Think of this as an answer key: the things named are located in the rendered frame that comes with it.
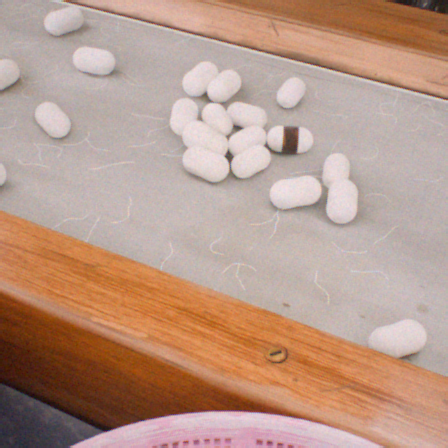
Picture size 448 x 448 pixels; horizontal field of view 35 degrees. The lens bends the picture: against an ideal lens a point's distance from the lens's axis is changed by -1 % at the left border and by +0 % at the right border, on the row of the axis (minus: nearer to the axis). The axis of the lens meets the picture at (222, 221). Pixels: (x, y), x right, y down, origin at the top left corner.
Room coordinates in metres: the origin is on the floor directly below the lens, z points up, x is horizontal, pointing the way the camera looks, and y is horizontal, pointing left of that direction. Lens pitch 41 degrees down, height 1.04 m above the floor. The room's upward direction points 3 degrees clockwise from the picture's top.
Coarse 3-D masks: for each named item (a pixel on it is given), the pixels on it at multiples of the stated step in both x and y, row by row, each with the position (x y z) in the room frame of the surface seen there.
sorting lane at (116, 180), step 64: (0, 0) 0.66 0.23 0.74; (64, 64) 0.54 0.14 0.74; (128, 64) 0.55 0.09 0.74; (192, 64) 0.56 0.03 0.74; (256, 64) 0.56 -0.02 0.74; (0, 128) 0.44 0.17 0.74; (128, 128) 0.45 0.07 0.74; (320, 128) 0.47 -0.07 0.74; (384, 128) 0.47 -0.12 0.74; (0, 192) 0.37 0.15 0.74; (64, 192) 0.37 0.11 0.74; (128, 192) 0.37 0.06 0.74; (192, 192) 0.38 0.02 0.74; (256, 192) 0.38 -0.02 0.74; (384, 192) 0.39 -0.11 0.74; (128, 256) 0.31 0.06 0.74; (192, 256) 0.32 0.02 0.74; (256, 256) 0.32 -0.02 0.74; (320, 256) 0.32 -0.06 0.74; (384, 256) 0.33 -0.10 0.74; (320, 320) 0.27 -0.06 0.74; (384, 320) 0.27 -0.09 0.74
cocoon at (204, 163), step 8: (192, 152) 0.40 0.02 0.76; (200, 152) 0.40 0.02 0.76; (208, 152) 0.40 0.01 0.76; (184, 160) 0.40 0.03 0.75; (192, 160) 0.39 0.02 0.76; (200, 160) 0.39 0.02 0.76; (208, 160) 0.39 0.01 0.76; (216, 160) 0.39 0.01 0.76; (224, 160) 0.39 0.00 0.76; (192, 168) 0.39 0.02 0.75; (200, 168) 0.39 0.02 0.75; (208, 168) 0.39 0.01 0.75; (216, 168) 0.39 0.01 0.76; (224, 168) 0.39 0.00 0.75; (200, 176) 0.39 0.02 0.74; (208, 176) 0.39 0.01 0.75; (216, 176) 0.38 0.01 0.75; (224, 176) 0.39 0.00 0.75
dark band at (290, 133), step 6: (288, 126) 0.44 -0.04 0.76; (294, 126) 0.44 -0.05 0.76; (288, 132) 0.43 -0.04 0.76; (294, 132) 0.43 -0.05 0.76; (288, 138) 0.43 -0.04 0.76; (294, 138) 0.43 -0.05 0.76; (282, 144) 0.43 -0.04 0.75; (288, 144) 0.43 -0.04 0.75; (294, 144) 0.43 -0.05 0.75; (282, 150) 0.43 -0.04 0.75; (288, 150) 0.43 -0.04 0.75; (294, 150) 0.43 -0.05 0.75
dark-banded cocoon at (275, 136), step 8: (272, 128) 0.44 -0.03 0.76; (280, 128) 0.43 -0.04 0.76; (304, 128) 0.44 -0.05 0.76; (272, 136) 0.43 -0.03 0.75; (280, 136) 0.43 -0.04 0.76; (304, 136) 0.43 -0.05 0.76; (312, 136) 0.43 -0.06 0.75; (272, 144) 0.43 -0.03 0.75; (280, 144) 0.43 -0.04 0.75; (304, 144) 0.43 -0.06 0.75
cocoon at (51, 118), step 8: (40, 104) 0.45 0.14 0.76; (48, 104) 0.45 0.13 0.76; (40, 112) 0.44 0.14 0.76; (48, 112) 0.44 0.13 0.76; (56, 112) 0.44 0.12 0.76; (40, 120) 0.44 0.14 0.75; (48, 120) 0.43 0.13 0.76; (56, 120) 0.43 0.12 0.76; (64, 120) 0.43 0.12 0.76; (48, 128) 0.43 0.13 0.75; (56, 128) 0.43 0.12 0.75; (64, 128) 0.43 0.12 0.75; (56, 136) 0.43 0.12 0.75
